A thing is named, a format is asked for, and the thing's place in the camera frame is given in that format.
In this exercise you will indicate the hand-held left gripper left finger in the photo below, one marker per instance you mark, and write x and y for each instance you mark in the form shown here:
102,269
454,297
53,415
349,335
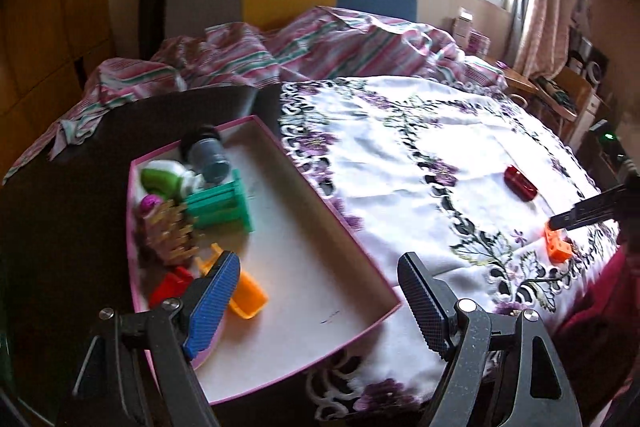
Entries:
212,302

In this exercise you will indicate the green plastic toy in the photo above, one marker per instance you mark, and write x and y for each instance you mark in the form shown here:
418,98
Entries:
225,204

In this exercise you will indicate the red metallic case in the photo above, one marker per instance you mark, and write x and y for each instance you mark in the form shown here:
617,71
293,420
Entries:
520,183

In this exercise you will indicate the green toy camera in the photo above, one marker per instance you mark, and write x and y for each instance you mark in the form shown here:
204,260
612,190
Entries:
165,179

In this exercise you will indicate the red plastic block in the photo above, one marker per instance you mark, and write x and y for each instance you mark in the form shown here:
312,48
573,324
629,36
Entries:
167,289

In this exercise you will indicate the red cloth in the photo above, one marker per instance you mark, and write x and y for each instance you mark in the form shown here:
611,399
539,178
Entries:
600,317

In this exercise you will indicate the orange building blocks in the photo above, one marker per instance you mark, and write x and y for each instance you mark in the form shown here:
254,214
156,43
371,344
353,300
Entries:
559,249

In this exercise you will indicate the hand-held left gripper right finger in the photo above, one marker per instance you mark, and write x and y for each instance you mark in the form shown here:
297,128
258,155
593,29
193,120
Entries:
422,302

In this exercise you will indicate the white desk fan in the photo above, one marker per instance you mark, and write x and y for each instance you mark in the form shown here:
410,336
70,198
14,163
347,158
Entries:
595,71

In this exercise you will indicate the grey jar with black lid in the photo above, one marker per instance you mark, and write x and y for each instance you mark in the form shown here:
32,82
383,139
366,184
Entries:
210,157

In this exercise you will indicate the brown peg hairbrush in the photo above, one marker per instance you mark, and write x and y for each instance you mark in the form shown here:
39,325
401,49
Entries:
167,234

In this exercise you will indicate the small purple carton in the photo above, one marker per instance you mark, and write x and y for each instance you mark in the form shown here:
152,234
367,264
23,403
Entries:
478,43

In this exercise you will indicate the white cabinet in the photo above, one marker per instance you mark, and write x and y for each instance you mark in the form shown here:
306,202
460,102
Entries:
595,112

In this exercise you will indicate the white embroidered floral tablecloth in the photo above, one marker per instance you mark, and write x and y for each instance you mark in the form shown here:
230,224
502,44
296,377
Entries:
400,147

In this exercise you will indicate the tall white carton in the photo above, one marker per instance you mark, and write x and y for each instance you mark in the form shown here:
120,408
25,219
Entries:
462,24

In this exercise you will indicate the small purple ball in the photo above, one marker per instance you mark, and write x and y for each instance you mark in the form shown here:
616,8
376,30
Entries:
149,205

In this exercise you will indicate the pink striped blanket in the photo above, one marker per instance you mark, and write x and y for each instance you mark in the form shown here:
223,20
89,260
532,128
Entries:
340,47

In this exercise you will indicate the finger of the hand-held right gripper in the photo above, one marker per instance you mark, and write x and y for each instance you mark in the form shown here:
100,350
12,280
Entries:
585,212

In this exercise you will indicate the pink cardboard box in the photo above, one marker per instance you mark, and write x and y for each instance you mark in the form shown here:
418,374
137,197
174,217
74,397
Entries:
300,267

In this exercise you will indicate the orange plastic scoop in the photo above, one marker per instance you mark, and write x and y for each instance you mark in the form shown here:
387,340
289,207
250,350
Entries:
247,294

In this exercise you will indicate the wooden desk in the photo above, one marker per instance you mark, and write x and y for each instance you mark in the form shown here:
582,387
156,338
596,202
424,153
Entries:
517,79

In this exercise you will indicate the wooden wardrobe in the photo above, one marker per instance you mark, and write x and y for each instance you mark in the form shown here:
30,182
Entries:
50,7

